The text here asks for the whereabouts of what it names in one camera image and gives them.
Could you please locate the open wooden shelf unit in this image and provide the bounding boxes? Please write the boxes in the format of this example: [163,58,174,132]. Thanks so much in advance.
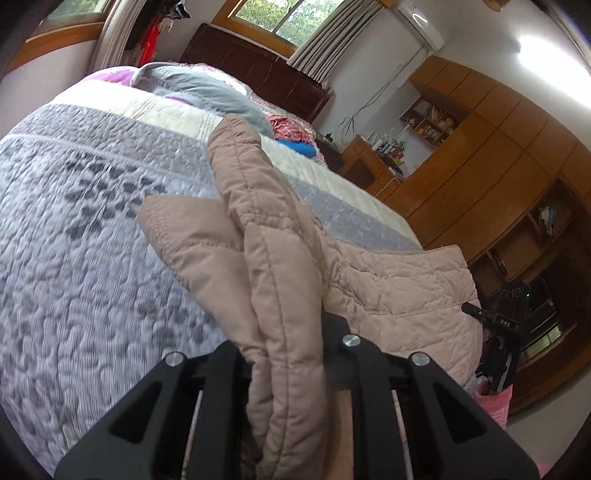
[466,180,591,411]

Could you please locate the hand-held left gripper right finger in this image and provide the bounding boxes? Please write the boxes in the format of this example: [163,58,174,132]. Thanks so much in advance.
[324,313,540,480]

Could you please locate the dark wooden nightstand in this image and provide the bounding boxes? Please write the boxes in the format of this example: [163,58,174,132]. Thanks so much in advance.
[316,136,345,169]

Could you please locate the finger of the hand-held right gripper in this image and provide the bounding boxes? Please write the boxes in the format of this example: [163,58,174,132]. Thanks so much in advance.
[462,302,521,334]

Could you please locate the striped grey curtain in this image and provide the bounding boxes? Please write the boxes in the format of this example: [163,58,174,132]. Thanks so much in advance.
[286,0,387,86]

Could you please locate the wooden desk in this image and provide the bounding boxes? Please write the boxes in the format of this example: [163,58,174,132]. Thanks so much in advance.
[339,136,403,197]

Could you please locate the hanging wall cables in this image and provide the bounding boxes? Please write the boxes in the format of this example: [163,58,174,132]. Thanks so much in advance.
[339,46,426,140]

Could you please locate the red plaid cloth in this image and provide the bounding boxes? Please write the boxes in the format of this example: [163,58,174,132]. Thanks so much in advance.
[265,113,320,147]

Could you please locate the grey-blue pillow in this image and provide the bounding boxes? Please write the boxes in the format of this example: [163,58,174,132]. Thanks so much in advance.
[131,62,274,137]

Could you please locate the dark wooden headboard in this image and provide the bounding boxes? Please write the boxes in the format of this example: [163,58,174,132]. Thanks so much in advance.
[180,23,334,126]

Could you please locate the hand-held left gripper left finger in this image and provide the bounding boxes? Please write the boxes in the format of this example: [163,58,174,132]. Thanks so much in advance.
[55,340,254,480]

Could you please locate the large wooden-framed window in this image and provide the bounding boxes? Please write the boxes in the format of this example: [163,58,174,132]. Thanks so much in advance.
[28,0,122,43]

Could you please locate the grey patterned bed quilt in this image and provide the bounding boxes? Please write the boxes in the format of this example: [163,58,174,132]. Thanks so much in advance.
[0,65,424,472]

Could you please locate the beige curtain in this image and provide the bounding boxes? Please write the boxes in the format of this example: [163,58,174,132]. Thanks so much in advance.
[95,0,140,71]

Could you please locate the white air conditioner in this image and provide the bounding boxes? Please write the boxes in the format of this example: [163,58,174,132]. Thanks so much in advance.
[397,0,445,49]

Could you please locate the pink cloth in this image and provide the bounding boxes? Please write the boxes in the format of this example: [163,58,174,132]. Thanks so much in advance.
[467,376,512,428]

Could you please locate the wooden wall shelf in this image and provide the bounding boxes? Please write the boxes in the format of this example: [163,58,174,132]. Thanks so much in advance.
[399,95,465,148]

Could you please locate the wooden wardrobe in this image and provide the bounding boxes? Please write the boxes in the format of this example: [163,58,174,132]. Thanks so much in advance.
[402,55,591,260]

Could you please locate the blue cloth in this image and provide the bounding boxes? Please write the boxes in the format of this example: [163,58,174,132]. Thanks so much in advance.
[279,140,317,158]

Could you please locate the beige quilted jacket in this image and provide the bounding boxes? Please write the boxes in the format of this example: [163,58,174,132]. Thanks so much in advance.
[137,113,484,480]

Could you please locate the small wooden-framed window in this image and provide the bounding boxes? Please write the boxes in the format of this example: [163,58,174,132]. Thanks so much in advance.
[215,0,385,48]

